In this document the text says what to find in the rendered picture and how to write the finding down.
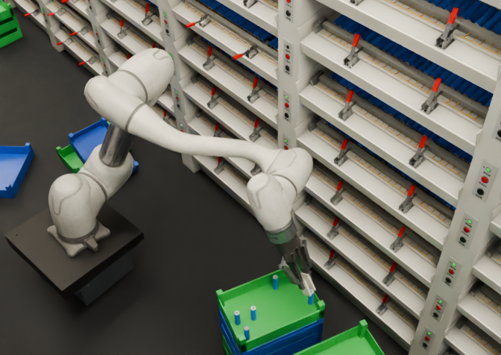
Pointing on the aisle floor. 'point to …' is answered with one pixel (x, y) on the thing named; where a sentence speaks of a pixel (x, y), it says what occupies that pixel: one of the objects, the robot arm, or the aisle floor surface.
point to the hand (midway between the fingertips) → (306, 284)
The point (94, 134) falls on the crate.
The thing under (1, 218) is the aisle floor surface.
